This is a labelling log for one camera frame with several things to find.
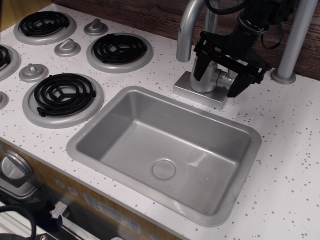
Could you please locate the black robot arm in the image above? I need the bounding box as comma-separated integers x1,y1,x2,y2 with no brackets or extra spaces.
193,0,295,98

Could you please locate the back right stove burner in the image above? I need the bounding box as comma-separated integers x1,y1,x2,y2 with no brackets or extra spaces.
86,33,153,74

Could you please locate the grey stove knob edge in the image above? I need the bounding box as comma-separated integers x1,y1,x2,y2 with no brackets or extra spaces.
0,91,9,110

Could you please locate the black cable bottom left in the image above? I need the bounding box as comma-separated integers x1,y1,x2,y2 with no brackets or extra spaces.
0,202,37,237

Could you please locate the silver oven door handle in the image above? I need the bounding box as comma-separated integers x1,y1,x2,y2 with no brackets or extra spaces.
0,178,38,202

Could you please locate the back left stove burner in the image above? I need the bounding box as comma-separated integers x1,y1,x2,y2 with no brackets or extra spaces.
13,11,77,46

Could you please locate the front right stove burner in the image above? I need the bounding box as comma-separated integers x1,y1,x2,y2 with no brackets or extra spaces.
22,73,104,129

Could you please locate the left edge stove burner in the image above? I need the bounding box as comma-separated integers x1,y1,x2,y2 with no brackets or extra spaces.
0,45,21,81

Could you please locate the silver faucet lever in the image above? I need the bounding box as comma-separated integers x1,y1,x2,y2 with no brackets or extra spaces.
210,68,235,90

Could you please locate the grey vertical post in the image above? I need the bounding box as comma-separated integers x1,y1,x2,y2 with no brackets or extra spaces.
270,0,318,85

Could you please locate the silver curved faucet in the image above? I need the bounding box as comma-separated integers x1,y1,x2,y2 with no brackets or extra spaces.
173,0,228,110

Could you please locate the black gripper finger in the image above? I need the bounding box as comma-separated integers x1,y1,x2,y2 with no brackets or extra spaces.
193,55,211,82
227,74,252,98

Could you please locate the silver oven dial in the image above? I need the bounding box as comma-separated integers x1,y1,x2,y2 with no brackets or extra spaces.
0,150,33,187

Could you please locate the grey stove knob top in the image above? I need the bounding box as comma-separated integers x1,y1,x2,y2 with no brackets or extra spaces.
83,18,108,36

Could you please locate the grey stove knob middle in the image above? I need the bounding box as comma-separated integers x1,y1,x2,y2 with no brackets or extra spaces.
54,38,81,58

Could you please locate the grey stove knob lower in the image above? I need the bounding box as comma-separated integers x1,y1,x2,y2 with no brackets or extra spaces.
18,63,49,83

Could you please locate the grey stove knob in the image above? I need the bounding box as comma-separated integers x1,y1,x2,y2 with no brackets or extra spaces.
83,18,108,36
54,38,81,58
18,63,49,83

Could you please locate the black cable near arm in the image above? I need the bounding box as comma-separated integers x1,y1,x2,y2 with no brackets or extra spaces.
259,21,283,50

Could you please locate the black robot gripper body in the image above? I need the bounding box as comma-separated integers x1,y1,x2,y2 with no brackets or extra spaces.
199,15,271,84

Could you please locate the grey rectangular sink basin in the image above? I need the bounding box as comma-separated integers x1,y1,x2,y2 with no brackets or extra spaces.
66,86,262,227

